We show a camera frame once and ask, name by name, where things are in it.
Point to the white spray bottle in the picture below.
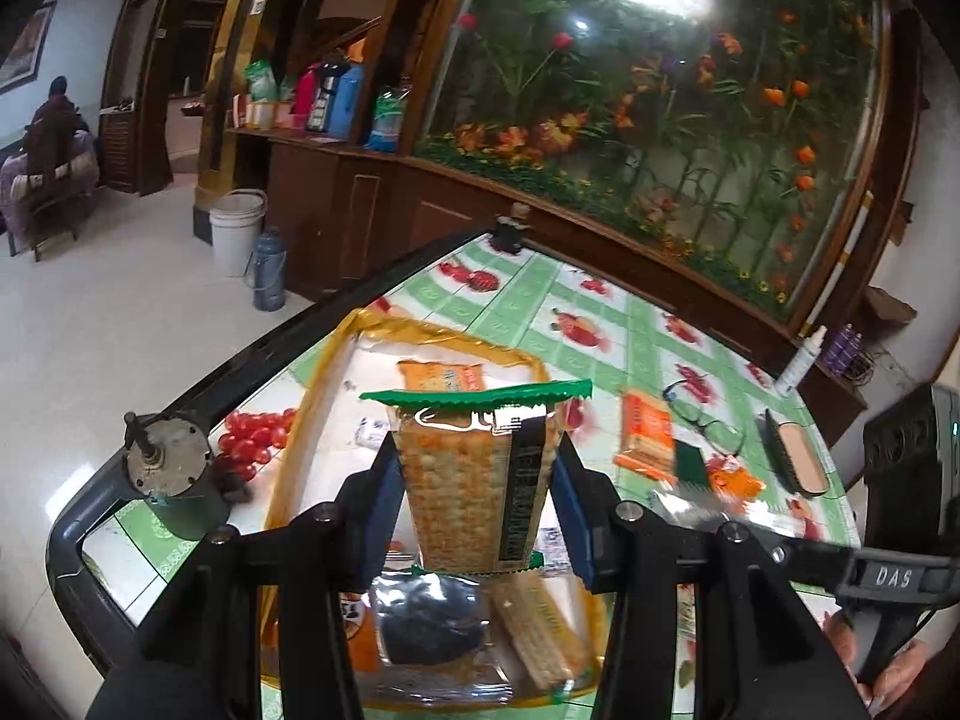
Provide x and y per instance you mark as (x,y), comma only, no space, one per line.
(803,361)

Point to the seated person in background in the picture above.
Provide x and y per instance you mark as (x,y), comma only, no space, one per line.
(45,186)

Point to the black eyeglasses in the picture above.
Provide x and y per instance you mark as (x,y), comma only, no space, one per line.
(723,435)

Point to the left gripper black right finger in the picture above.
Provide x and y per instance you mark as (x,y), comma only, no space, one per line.
(760,654)

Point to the silver foil snack bag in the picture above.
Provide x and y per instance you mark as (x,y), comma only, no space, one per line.
(433,634)

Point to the orange snack bag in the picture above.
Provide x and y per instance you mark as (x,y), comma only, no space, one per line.
(359,624)

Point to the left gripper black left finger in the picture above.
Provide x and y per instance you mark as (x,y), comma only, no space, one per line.
(197,652)

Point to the small orange cracker pack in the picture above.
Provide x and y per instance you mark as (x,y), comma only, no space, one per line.
(647,443)

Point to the small orange torn wrapper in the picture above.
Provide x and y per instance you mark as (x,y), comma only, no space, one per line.
(729,477)

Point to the small dark bottle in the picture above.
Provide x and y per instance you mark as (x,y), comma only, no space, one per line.
(510,230)

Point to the blue thermos on floor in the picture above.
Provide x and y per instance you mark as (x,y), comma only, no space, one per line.
(265,271)

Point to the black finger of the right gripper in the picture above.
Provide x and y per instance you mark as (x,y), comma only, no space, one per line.
(806,561)

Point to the person's right hand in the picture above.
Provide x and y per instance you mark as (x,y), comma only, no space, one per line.
(916,684)

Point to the purple bottles on shelf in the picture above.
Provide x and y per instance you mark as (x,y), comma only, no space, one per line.
(842,350)

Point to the grey electric motor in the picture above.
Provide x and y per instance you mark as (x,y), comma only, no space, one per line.
(171,465)

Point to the white plastic bucket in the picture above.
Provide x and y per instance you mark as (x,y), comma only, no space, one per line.
(236,220)

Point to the yellow Weidan cracker pack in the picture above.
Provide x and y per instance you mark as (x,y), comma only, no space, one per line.
(554,655)

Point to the white foam box yellow tape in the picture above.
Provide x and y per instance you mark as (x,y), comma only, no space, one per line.
(337,432)

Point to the green-edged cracker pack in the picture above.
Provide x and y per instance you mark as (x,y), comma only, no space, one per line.
(477,468)

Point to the open glasses case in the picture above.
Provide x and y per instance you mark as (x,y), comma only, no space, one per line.
(792,457)

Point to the orange cheese biscuit pack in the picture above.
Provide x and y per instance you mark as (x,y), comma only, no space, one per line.
(438,377)

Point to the framed wall painting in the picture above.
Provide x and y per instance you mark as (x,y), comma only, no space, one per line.
(22,64)

